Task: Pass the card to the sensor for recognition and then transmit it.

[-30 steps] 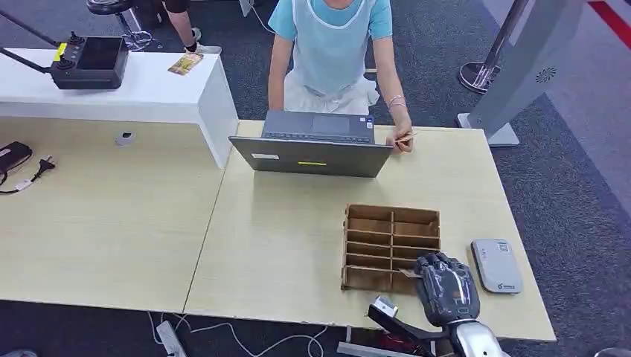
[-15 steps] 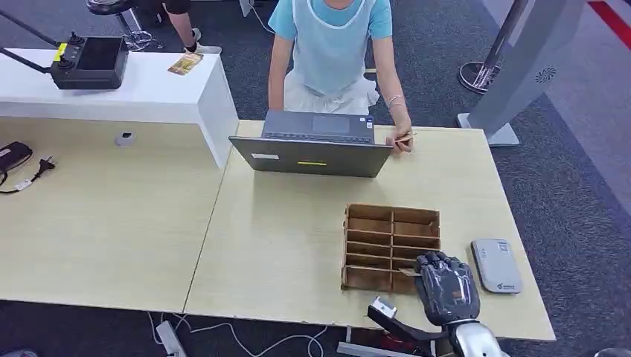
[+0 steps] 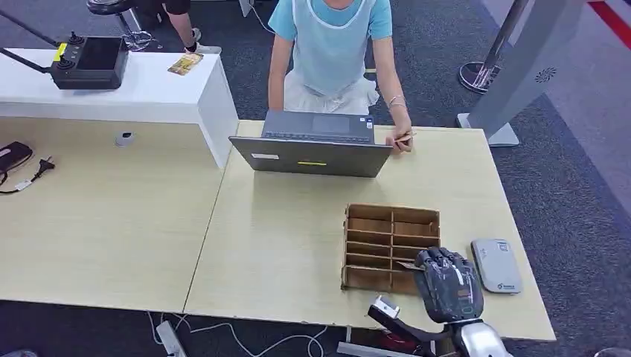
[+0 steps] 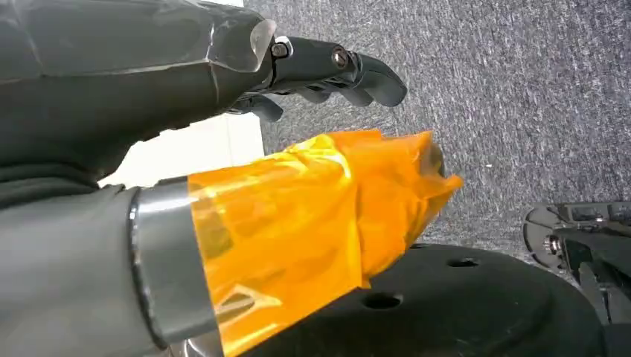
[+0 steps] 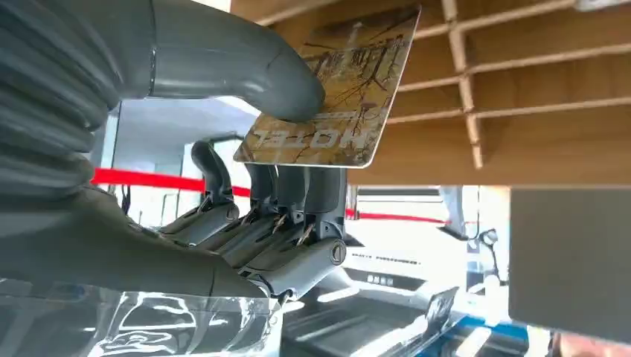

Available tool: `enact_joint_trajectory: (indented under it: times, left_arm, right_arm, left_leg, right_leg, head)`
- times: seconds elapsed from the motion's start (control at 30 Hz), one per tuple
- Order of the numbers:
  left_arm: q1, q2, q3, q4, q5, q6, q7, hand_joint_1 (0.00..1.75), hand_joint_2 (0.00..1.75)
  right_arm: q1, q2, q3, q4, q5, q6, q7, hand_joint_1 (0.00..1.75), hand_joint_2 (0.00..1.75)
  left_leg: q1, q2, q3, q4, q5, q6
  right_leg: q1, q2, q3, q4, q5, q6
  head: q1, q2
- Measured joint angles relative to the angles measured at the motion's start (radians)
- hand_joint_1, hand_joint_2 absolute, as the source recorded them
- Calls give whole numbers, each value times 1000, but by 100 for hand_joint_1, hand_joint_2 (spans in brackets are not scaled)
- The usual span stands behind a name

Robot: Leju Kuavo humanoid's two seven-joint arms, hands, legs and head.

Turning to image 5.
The red barrier belt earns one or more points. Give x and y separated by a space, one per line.
148 180

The clear plastic wrap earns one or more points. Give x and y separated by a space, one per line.
148 325

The wooden card box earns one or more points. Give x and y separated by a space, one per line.
532 128

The grey laptop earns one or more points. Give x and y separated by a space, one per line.
572 261

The robot right arm silver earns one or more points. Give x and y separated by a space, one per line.
44 98

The robot right hand grey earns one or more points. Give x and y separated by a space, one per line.
123 256

